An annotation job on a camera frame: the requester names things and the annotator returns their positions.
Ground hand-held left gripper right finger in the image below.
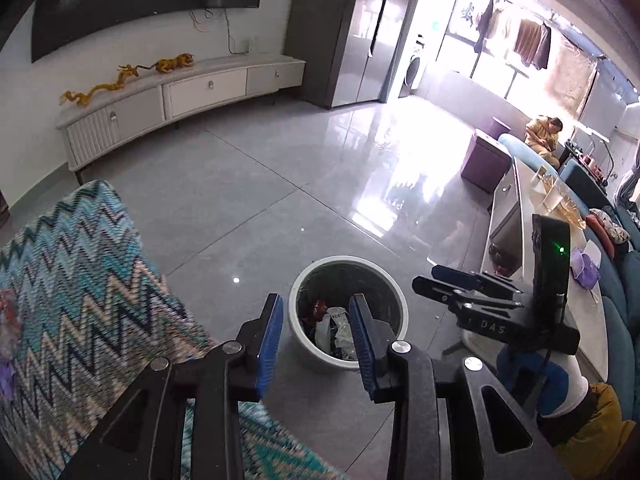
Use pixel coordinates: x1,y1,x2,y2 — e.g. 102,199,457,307
347,292,573,480

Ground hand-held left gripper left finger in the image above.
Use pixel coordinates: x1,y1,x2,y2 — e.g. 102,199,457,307
60,292,285,480

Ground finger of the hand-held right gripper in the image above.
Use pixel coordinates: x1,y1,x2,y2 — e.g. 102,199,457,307
431,265,523,296
411,276,526,311

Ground white round waste bin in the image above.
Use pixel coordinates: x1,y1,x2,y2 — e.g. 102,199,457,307
288,256,408,373

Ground person's right hand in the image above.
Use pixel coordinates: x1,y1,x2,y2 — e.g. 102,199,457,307
497,347,548,413

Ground purple cloth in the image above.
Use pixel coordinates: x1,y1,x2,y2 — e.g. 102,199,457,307
570,247,601,288

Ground blue sofa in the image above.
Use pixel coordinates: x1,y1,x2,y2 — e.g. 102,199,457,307
499,132,640,401

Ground clear glassware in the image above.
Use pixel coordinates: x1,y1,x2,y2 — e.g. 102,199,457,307
532,165,586,226

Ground patterned cushion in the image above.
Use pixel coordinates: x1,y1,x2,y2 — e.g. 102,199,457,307
585,207,632,246

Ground white coffee table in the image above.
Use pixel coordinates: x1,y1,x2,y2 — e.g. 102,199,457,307
480,156,608,381

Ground purple ottoman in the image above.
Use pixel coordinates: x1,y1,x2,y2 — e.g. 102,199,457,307
460,129,511,195
487,116,512,141

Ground mustard yellow garment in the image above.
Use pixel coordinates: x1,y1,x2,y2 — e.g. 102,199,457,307
565,382,637,466

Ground zigzag knitted blanket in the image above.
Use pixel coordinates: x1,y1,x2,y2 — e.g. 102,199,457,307
0,180,351,480

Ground washing machine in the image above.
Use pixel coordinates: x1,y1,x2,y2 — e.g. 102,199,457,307
400,35,426,92

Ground hanging brown garment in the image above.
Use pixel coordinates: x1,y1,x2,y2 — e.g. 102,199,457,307
514,19,553,71

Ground hanging beige garment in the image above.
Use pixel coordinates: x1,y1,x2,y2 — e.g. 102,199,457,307
487,2,521,61

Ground hanging dark jacket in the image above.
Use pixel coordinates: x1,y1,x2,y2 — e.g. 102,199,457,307
472,0,496,53

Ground steel refrigerator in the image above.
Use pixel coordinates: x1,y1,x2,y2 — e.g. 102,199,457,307
330,0,431,108

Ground white television cabinet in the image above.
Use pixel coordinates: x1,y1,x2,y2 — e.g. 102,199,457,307
55,54,307,186

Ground small purple wrapper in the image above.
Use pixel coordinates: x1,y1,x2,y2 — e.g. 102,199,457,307
0,360,17,402

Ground golden tiger ornament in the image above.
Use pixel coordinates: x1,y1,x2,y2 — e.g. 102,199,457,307
152,53,197,74

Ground golden dragon ornament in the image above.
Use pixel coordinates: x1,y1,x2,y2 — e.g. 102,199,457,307
60,63,157,107

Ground television cables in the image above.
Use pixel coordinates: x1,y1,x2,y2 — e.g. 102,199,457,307
189,7,233,53

